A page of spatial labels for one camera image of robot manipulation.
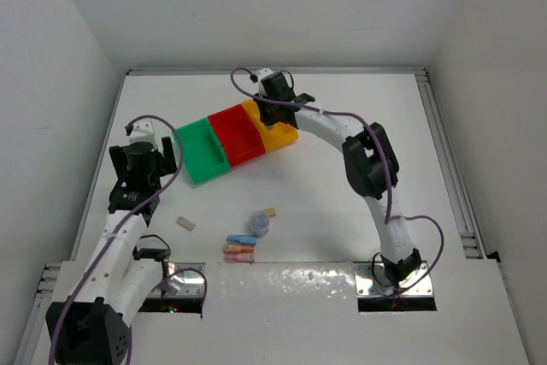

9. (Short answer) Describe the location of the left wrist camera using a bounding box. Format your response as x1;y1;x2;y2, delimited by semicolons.
128;119;156;146

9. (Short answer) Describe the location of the clear jar of clips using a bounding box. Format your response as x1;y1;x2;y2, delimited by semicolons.
248;210;270;238

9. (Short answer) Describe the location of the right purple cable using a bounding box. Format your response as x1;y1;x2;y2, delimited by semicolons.
229;67;445;300

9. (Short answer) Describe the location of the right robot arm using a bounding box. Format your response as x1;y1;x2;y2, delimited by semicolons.
250;68;421;287

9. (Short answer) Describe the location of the white front board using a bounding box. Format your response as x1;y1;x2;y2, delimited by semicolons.
30;259;531;365

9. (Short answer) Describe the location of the purple cable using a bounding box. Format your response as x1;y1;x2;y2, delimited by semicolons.
229;67;445;300
46;114;209;365

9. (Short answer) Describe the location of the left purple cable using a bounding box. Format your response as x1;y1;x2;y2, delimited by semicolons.
46;114;209;365

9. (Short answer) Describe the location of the pink highlighter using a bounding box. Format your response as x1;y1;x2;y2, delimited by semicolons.
224;253;255;263

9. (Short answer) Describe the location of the orange highlighter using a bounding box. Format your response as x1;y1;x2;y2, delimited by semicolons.
223;243;255;254

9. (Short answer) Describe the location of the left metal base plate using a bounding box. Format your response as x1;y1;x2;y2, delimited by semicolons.
160;262;205;298

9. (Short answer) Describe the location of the metal base plate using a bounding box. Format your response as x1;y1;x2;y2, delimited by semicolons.
160;262;205;298
354;261;434;298

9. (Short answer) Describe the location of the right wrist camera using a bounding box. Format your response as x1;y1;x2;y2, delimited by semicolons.
253;68;274;97

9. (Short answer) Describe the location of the blue highlighter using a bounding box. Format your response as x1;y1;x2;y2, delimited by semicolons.
226;235;258;245

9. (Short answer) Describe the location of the yellow plastic bin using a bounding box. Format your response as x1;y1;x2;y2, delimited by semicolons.
241;99;298;153

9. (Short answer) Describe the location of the red plastic bin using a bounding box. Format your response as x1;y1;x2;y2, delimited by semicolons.
208;104;266;168

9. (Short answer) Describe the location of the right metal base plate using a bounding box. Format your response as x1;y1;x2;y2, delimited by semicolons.
354;261;434;298

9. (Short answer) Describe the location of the long grey eraser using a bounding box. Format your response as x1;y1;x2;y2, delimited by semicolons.
176;216;197;231

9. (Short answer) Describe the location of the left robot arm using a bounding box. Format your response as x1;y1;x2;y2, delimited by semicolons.
46;137;180;364

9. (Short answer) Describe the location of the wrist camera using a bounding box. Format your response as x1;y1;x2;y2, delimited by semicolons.
128;119;156;146
253;68;274;97

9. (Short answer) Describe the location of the green plastic bin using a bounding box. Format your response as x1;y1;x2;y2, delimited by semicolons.
177;118;230;185

